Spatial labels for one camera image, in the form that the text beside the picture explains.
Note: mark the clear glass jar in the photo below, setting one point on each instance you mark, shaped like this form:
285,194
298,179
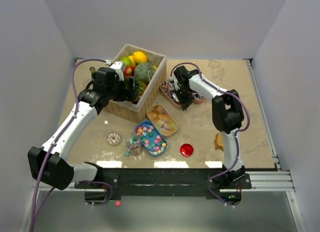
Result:
134,144

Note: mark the aluminium rail frame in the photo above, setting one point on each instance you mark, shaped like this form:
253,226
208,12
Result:
261,181

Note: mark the black base mount frame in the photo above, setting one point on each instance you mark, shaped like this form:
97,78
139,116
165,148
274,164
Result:
116,183

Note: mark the bread slice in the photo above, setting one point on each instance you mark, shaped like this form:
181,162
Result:
218,142

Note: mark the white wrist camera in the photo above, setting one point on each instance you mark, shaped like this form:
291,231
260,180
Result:
173,84
118,67

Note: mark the yellow lemon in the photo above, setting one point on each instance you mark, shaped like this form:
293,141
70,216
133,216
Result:
139,57

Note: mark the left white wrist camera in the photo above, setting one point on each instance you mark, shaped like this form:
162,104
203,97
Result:
118,67

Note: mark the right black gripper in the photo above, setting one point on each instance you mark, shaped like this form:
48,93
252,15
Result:
184,102

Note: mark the green cantaloupe melon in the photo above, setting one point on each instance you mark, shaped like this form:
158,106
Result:
144,72

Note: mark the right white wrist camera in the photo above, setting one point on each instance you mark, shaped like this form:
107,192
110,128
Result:
173,84

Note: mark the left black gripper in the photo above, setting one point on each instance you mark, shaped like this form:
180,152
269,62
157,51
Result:
129,94

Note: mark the pink tray swirl lollipops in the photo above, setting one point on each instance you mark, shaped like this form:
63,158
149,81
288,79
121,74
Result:
167,89

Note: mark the green glass bottle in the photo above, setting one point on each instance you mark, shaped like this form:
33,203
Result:
93,72

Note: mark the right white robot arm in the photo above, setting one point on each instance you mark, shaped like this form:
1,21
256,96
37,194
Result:
227,114

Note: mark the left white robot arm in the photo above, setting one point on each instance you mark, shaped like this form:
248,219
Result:
48,163

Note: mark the blue tray star candies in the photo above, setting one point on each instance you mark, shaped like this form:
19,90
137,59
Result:
153,141

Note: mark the sprinkled donut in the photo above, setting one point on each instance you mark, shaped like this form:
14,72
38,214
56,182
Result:
113,138

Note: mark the pink tray of lollipops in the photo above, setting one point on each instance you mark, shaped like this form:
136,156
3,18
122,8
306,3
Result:
197,98

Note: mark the green lime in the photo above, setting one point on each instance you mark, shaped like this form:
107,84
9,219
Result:
127,61

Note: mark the yellow tray gummy candies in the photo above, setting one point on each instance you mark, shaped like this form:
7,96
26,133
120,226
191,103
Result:
162,120

